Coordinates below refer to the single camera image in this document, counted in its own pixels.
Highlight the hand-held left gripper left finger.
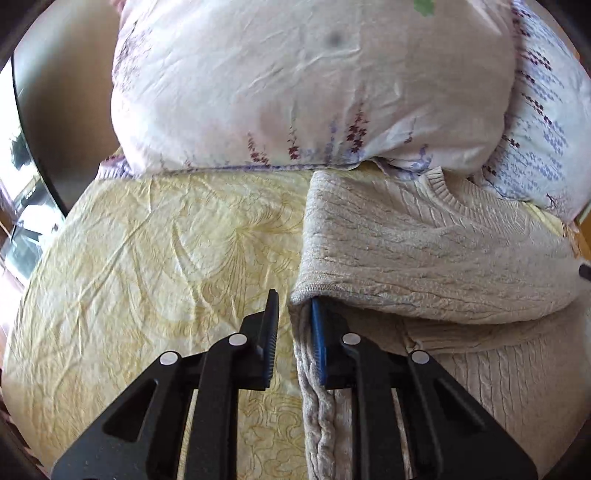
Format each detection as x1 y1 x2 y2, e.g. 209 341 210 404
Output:
51 289 280 480

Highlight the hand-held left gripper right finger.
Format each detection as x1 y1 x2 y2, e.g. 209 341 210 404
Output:
310 299 539 480

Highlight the beige cable knit sweater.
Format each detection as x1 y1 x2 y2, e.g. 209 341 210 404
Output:
288 167 591 480

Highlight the wooden bed headboard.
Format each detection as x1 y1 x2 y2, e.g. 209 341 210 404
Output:
561 217 591 261

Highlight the white lavender print pillow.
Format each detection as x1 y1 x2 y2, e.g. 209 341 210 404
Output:
379 0 591 222

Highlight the yellow patterned bedsheet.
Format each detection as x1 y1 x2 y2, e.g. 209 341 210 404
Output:
0 154 583 480

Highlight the pink floral pillow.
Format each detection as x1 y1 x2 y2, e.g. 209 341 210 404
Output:
110 0 517 176

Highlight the dark curved panel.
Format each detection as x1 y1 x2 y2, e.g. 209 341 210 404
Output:
10 44 71 217

